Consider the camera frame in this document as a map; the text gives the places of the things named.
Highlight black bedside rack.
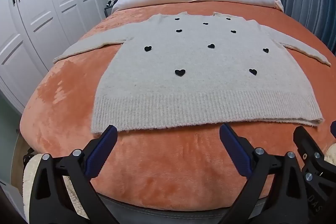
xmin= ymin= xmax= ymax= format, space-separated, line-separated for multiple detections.
xmin=104 ymin=0 xmax=117 ymax=17

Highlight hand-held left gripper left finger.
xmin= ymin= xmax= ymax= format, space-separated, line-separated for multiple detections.
xmin=29 ymin=125 xmax=127 ymax=224

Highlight orange plush blanket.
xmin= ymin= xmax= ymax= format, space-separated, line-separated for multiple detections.
xmin=20 ymin=1 xmax=336 ymax=211

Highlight white wardrobe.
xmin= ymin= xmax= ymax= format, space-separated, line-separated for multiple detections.
xmin=0 ymin=0 xmax=114 ymax=114

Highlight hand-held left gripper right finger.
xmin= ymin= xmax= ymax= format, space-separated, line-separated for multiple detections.
xmin=219 ymin=123 xmax=315 ymax=224

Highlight cream fleece cloth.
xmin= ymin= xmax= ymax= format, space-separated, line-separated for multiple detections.
xmin=325 ymin=144 xmax=336 ymax=162
xmin=23 ymin=153 xmax=88 ymax=222

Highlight grey sweater with black hearts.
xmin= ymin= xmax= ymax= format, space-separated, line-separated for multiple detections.
xmin=53 ymin=11 xmax=332 ymax=134

